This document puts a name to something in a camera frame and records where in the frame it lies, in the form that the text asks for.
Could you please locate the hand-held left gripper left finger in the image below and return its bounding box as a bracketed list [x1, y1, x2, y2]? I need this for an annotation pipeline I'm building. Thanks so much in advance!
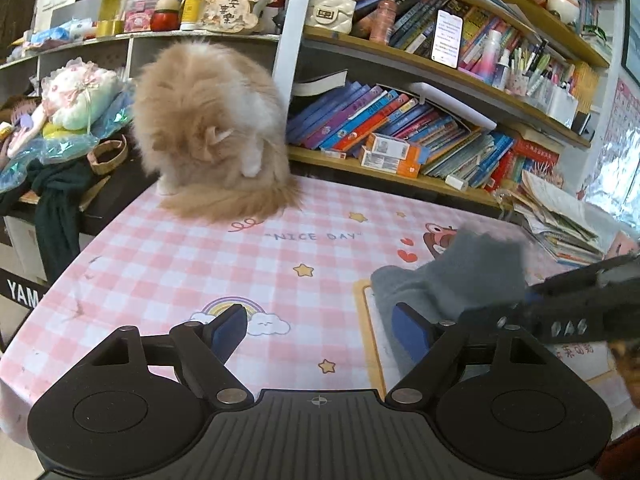
[92, 302, 252, 413]

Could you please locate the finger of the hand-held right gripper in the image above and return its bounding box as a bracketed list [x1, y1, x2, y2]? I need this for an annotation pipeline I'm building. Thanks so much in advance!
[457, 282, 640, 347]
[527, 254, 640, 302]

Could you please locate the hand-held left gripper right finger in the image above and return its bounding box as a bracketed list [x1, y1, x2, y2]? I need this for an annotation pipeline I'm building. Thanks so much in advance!
[384, 302, 551, 406]

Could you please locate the grey sweatshirt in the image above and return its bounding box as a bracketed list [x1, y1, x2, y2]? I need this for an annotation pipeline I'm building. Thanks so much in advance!
[370, 225, 531, 326]

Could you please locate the pink sticker tin canister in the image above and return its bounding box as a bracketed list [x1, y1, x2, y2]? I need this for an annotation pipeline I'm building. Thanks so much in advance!
[607, 230, 640, 261]

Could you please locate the stack of books and magazines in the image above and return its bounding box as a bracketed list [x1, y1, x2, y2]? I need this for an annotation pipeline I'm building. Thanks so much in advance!
[510, 170, 608, 268]

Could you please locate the pink checkered tablecloth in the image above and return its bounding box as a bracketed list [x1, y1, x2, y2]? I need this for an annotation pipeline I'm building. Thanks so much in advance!
[0, 175, 640, 456]

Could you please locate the silver foil sheet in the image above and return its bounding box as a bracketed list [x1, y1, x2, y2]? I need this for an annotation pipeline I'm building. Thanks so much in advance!
[585, 130, 640, 231]

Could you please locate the orange white box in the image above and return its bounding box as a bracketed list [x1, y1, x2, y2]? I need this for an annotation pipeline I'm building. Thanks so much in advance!
[359, 150, 421, 178]
[367, 132, 426, 163]

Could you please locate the clear plastic box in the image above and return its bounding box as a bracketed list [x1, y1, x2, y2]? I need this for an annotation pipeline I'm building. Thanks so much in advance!
[542, 80, 580, 128]

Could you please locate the dark green scarf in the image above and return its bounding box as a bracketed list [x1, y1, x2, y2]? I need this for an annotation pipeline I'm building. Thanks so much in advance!
[0, 157, 98, 286]

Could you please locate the cup of pens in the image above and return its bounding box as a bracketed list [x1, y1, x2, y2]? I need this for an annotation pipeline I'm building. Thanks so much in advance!
[507, 45, 551, 101]

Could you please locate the brown fabric hoop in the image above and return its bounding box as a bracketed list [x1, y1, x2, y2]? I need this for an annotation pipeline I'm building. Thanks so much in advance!
[86, 135, 130, 177]

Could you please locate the black digital piano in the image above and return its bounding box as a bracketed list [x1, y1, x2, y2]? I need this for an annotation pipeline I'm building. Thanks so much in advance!
[0, 160, 156, 311]

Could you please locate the orange fluffy cat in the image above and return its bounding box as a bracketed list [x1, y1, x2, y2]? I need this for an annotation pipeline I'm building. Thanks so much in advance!
[131, 39, 303, 223]

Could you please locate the row of colourful books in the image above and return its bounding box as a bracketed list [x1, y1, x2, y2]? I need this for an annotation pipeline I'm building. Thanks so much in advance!
[286, 80, 561, 193]
[350, 0, 601, 106]

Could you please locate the small white spray bottle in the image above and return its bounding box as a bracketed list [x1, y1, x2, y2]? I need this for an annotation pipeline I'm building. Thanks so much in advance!
[492, 49, 512, 91]

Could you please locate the iridescent wrapping film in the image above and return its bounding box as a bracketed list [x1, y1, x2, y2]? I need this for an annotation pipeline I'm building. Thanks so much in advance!
[0, 80, 136, 193]

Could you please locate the pink white gradient bottle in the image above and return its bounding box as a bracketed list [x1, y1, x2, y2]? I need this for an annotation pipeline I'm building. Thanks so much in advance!
[472, 29, 502, 83]

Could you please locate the white plush doll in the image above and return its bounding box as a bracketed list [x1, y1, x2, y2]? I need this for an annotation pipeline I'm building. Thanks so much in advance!
[40, 57, 126, 131]

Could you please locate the smartphone with white screen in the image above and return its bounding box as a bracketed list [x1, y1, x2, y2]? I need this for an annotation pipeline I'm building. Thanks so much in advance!
[431, 8, 463, 70]

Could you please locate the white storage cabinet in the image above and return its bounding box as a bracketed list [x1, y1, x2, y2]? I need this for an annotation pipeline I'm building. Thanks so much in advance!
[0, 32, 281, 111]

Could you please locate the wooden bookshelf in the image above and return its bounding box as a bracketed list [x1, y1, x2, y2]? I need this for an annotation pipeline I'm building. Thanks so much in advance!
[287, 0, 621, 211]

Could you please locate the purple hairbrush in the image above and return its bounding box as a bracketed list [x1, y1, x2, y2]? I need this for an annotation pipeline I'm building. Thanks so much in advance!
[7, 97, 48, 158]

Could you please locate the red round ornament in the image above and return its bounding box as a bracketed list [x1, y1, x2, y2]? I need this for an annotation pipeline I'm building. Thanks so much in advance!
[150, 0, 182, 32]

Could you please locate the white yellow medicine bottle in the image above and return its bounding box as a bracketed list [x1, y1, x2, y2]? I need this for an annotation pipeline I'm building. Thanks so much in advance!
[179, 0, 208, 31]

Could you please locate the small pink box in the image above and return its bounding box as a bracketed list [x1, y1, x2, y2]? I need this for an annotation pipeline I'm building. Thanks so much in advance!
[122, 0, 161, 33]

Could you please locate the white quilted handbag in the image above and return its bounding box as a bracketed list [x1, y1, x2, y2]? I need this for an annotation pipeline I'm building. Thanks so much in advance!
[305, 0, 357, 28]

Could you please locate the blue white tissue pack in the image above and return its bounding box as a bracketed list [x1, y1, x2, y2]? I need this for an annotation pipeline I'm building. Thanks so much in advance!
[22, 17, 96, 48]

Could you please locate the letter wall poster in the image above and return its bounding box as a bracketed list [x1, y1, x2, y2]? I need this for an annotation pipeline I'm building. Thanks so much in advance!
[597, 77, 640, 206]

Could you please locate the framed wall picture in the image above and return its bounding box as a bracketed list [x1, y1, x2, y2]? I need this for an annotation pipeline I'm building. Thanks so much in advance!
[620, 0, 640, 68]

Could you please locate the white shelf frame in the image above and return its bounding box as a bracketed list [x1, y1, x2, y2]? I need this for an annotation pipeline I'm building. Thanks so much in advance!
[272, 0, 321, 91]

